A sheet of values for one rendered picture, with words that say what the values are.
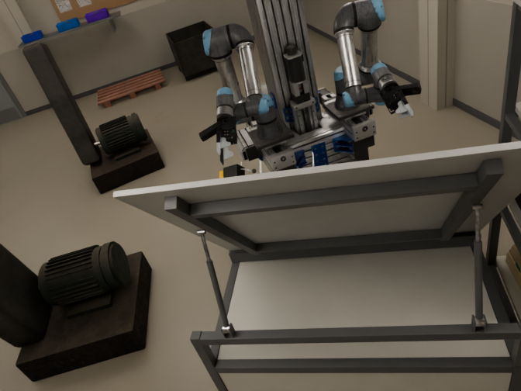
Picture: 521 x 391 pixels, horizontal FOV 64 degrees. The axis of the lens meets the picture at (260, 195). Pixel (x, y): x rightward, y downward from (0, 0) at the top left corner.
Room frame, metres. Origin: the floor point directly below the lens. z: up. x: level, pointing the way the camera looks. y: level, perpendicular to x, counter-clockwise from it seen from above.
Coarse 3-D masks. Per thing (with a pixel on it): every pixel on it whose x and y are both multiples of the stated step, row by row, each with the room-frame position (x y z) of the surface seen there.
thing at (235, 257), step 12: (420, 240) 1.33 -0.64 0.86; (432, 240) 1.32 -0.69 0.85; (456, 240) 1.29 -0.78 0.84; (468, 240) 1.27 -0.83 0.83; (240, 252) 1.60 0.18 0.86; (276, 252) 1.54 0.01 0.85; (288, 252) 1.52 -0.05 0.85; (300, 252) 1.50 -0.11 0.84; (312, 252) 1.48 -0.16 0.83; (324, 252) 1.47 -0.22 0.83; (336, 252) 1.45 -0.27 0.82; (348, 252) 1.43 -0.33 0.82; (360, 252) 1.42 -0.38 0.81; (372, 252) 1.40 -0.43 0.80
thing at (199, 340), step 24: (192, 336) 1.07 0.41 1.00; (216, 336) 1.04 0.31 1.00; (240, 336) 1.01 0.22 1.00; (264, 336) 0.98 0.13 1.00; (288, 336) 0.95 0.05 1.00; (312, 336) 0.92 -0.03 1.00; (336, 336) 0.89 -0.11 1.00; (360, 336) 0.86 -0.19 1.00; (384, 336) 0.84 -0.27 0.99; (408, 336) 0.81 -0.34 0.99; (432, 336) 0.79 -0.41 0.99; (456, 336) 0.77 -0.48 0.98; (480, 336) 0.75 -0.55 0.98; (504, 336) 0.73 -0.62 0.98
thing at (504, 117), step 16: (512, 0) 1.28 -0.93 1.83; (512, 16) 1.29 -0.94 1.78; (512, 32) 1.27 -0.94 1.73; (512, 48) 1.27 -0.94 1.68; (512, 64) 1.26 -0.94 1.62; (512, 80) 1.26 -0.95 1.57; (512, 96) 1.26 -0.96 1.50; (512, 112) 1.26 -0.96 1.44; (512, 128) 1.19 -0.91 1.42; (512, 208) 1.17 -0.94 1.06; (496, 224) 1.26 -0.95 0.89; (512, 224) 1.11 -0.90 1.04; (496, 240) 1.26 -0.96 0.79; (496, 256) 1.26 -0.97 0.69; (496, 272) 1.21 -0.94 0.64; (512, 288) 1.10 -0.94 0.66; (512, 304) 1.03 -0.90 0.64; (512, 320) 0.96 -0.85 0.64
